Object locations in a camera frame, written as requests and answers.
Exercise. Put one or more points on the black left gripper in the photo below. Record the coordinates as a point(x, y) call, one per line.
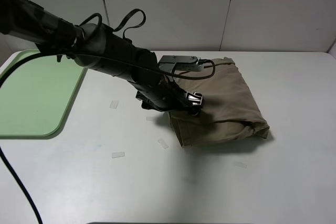
point(165, 95)

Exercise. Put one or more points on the khaki shorts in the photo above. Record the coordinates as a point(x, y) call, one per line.
point(229, 112)

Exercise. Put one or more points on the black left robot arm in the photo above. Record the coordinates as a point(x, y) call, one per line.
point(96, 47)

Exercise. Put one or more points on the light green plastic tray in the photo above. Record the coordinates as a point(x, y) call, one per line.
point(36, 97)

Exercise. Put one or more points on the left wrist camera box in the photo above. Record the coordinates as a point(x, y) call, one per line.
point(172, 63)

